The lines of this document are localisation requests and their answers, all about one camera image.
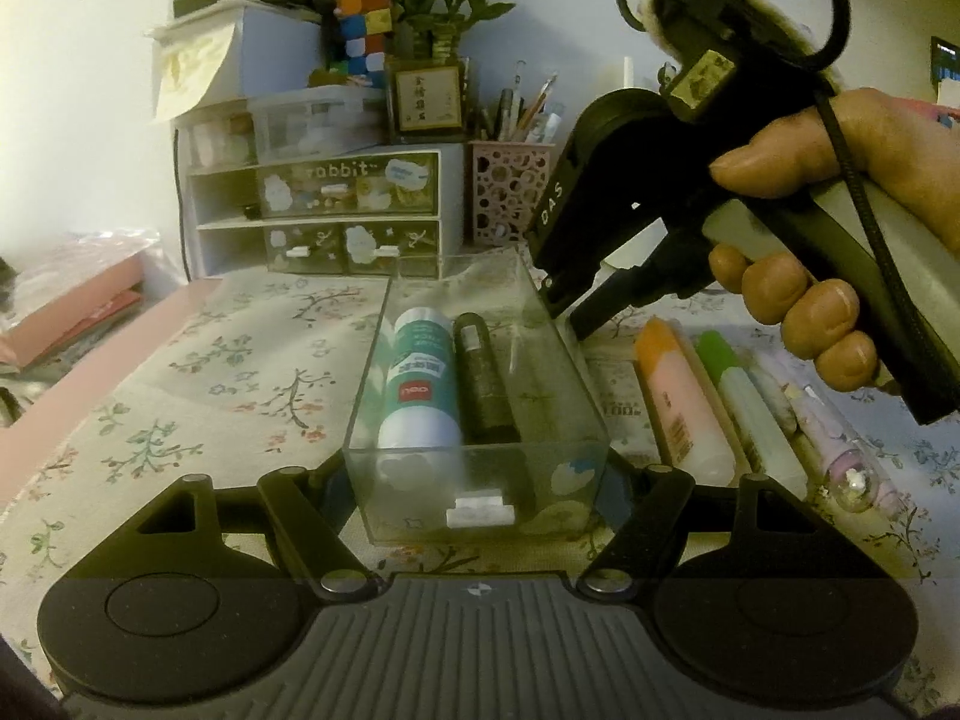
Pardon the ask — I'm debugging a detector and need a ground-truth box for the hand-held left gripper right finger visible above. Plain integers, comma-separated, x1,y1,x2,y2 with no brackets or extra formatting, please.
576,463,850,595

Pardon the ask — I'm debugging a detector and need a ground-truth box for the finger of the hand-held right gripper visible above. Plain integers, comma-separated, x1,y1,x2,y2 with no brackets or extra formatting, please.
566,251,710,340

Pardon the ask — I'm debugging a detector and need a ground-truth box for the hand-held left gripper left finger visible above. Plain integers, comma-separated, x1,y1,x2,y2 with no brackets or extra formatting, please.
105,463,385,602

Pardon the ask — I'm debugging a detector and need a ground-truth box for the clear plastic drawer box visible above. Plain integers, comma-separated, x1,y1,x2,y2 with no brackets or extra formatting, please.
343,246,610,545

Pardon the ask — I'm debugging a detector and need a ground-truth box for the green-capped white marker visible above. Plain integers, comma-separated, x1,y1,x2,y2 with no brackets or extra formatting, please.
694,330,809,500

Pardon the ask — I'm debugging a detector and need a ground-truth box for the person's right hand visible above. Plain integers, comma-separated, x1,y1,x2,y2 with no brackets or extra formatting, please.
707,85,960,392

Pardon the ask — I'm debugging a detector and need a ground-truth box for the pink perforated pen basket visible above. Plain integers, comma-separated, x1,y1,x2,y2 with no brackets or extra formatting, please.
467,137,557,247

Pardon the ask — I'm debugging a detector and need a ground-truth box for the bunch of pens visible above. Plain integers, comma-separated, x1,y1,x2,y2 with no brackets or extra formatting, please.
478,58,565,147

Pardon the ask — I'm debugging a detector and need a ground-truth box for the black digital timer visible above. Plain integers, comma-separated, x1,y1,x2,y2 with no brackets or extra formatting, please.
585,356,665,464

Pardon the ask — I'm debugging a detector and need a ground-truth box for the black tube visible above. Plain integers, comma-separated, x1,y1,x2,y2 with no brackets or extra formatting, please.
453,311,523,445

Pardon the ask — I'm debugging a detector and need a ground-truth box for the white floral pen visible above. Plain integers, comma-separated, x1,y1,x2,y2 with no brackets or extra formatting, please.
746,349,818,436

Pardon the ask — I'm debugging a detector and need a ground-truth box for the white teal glue stick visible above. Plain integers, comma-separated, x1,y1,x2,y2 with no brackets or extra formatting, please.
377,306,464,470

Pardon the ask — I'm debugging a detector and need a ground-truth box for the labelled square plant pot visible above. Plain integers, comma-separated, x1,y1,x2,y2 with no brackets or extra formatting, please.
386,54,466,146

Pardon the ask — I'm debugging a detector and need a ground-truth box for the lavender floral pen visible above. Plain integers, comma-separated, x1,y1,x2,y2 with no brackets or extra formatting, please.
780,360,901,515

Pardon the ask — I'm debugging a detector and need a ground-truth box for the green bamboo plant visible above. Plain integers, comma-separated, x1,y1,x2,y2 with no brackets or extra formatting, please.
381,0,515,61

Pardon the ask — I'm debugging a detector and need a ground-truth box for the white drawer organizer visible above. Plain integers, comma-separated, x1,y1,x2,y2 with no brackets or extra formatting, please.
186,141,467,280

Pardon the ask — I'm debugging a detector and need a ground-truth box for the colourful puzzle cube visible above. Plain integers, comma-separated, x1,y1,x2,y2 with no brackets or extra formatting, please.
332,0,396,77

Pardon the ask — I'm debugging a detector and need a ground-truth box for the small clear drawer unit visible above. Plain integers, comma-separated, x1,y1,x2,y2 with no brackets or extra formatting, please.
187,85,392,170

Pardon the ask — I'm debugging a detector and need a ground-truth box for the pink flat box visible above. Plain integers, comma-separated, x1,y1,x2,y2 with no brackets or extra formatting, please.
0,251,145,374

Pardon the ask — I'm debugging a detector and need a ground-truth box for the clear plastic wrap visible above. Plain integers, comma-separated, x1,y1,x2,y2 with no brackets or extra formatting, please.
0,229,162,301

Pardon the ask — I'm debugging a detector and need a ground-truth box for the white storage box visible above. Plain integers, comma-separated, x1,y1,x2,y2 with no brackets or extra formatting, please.
171,0,335,121

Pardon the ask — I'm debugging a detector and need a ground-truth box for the hanging paper sheet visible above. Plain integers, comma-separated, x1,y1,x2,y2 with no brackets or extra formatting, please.
146,17,242,123

